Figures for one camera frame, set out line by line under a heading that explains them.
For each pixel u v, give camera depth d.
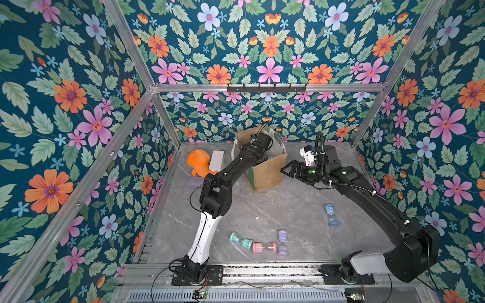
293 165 0.68
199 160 1.03
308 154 0.72
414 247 0.39
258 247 0.78
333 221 0.86
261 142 0.78
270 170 0.87
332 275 0.73
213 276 0.74
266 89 0.92
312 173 0.66
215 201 0.59
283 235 0.82
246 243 0.79
